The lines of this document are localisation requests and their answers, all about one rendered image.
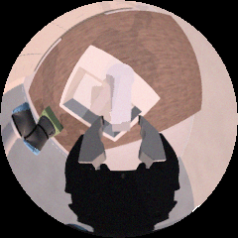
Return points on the grey mixer tap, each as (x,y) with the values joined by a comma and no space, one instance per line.
(120,78)

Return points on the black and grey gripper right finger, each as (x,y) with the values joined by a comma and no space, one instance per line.
(156,152)

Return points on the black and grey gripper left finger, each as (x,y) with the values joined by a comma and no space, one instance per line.
(86,155)

